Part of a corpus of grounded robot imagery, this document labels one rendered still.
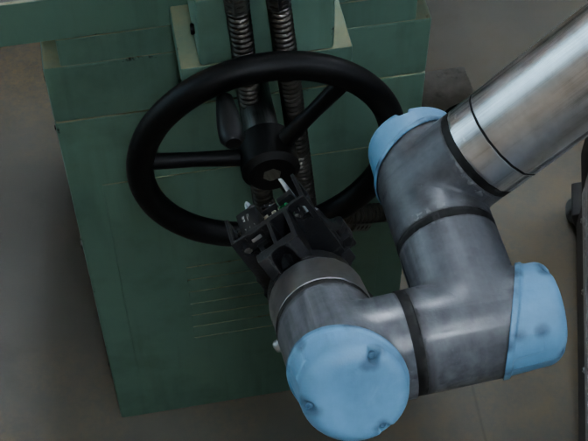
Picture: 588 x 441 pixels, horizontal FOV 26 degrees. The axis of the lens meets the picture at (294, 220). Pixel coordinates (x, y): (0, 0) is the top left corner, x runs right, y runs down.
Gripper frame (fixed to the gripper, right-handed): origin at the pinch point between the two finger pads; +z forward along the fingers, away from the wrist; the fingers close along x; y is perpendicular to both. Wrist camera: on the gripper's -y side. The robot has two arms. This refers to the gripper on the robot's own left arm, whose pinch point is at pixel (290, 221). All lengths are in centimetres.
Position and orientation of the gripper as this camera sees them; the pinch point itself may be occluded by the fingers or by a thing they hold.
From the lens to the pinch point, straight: 116.3
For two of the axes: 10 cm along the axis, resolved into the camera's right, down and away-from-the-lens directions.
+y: -5.6, -7.3, -3.9
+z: -1.6, -3.7, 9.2
